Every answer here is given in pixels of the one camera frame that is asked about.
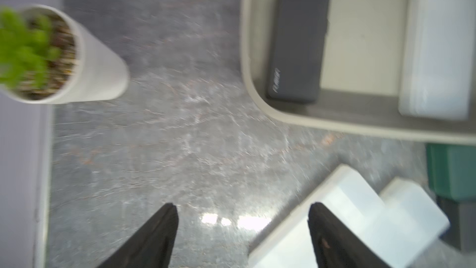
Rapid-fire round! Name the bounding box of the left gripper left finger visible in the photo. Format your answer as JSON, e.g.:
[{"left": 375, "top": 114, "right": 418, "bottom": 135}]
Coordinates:
[{"left": 99, "top": 203, "right": 179, "bottom": 268}]

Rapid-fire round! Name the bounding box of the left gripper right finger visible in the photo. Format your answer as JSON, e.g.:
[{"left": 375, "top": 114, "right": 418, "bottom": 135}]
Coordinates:
[{"left": 307, "top": 202, "right": 388, "bottom": 268}]

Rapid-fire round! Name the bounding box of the translucent white pencil case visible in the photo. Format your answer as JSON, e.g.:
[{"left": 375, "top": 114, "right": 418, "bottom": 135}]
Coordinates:
[
  {"left": 248, "top": 165, "right": 384, "bottom": 268},
  {"left": 399, "top": 0, "right": 476, "bottom": 121},
  {"left": 358, "top": 177, "right": 450, "bottom": 268}
]

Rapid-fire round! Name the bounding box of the beige plastic storage box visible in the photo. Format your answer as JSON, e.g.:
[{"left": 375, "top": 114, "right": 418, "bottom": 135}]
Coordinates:
[{"left": 240, "top": 0, "right": 476, "bottom": 145}]

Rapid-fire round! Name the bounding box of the black pencil case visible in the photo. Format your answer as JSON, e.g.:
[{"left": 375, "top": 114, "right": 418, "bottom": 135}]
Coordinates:
[{"left": 266, "top": 0, "right": 330, "bottom": 104}]

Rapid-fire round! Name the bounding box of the dark green pencil case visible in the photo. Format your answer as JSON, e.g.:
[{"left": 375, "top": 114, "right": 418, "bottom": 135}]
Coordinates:
[{"left": 426, "top": 143, "right": 476, "bottom": 201}]

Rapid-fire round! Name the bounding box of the small potted green plant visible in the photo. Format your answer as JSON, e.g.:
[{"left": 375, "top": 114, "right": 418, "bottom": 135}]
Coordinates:
[{"left": 1, "top": 5, "right": 130, "bottom": 105}]

